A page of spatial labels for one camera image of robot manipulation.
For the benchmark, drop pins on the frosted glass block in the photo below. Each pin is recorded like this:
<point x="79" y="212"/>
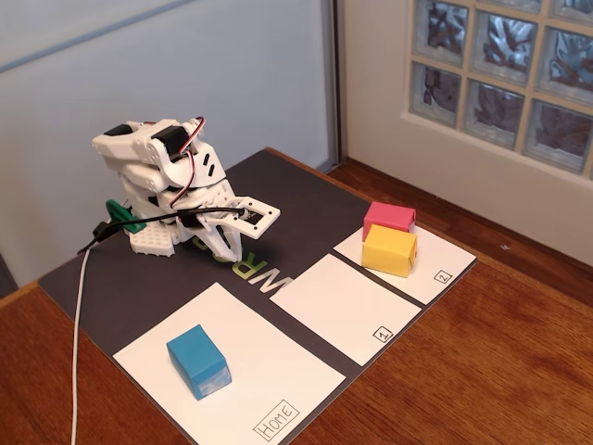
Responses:
<point x="570" y="65"/>
<point x="435" y="92"/>
<point x="556" y="134"/>
<point x="574" y="8"/>
<point x="505" y="46"/>
<point x="493" y="113"/>
<point x="440" y="32"/>

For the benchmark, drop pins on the white paper sheet marked HOME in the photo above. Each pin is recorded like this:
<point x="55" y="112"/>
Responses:
<point x="259" y="352"/>

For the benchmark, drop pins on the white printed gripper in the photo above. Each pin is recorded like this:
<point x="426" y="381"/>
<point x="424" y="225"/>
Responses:
<point x="210" y="225"/>

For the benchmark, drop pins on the green table clamp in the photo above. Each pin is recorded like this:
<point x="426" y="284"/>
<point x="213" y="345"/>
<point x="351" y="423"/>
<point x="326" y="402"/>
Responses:
<point x="122" y="215"/>

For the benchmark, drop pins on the white printed robot arm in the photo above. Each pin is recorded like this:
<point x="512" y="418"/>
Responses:
<point x="139" y="148"/>

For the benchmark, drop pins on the blue paper box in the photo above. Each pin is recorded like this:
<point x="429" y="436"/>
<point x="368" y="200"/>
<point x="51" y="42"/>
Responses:
<point x="194" y="357"/>

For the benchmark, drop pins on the yellow paper box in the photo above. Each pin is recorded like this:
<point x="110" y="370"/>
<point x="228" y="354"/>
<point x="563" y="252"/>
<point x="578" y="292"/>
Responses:
<point x="387" y="252"/>

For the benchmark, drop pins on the white paper sheet marked 1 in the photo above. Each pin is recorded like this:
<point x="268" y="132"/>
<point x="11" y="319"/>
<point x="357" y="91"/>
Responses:
<point x="343" y="306"/>

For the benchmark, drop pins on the black WRO printed mat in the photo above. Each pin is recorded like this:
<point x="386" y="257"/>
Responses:
<point x="139" y="287"/>

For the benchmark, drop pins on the grey metal door frame post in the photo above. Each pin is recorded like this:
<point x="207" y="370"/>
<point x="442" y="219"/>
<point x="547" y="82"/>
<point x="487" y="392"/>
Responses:
<point x="334" y="83"/>

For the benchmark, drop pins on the cream window frame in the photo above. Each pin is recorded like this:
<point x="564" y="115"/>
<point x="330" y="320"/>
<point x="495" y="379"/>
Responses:
<point x="463" y="134"/>

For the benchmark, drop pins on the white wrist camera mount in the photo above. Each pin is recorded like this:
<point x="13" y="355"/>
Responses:
<point x="266" y="218"/>

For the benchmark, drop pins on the white paper sheet marked 2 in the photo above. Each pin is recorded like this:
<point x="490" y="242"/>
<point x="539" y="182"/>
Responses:
<point x="435" y="264"/>

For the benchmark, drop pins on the pink paper box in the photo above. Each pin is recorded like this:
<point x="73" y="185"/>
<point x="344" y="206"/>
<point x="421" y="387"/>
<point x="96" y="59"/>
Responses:
<point x="387" y="215"/>

